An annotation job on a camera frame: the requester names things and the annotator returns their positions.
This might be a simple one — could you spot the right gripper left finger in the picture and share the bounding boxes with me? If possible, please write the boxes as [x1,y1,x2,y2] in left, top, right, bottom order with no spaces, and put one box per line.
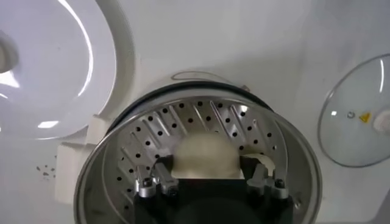
[135,153,180,198]

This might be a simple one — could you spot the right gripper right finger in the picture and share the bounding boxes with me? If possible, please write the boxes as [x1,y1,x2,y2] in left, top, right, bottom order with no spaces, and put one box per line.
[239,154,290,200]

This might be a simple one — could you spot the white steamed baozi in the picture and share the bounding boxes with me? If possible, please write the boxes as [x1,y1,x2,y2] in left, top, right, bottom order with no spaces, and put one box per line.
[243,153,277,177]
[171,132,244,180]

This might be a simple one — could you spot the stainless steel steamer basket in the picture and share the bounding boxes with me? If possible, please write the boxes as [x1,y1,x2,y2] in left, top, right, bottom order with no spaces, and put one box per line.
[54,86,323,224]

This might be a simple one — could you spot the scattered dark crumbs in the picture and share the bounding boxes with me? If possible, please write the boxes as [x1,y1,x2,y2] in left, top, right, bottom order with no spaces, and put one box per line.
[35,155,58,180]

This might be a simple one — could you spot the white round plate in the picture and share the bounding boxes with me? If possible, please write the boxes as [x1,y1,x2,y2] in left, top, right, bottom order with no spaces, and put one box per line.
[0,0,118,141]

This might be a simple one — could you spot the glass lid with white handle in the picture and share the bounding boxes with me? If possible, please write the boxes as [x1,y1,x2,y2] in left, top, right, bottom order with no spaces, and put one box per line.
[317,54,390,168]

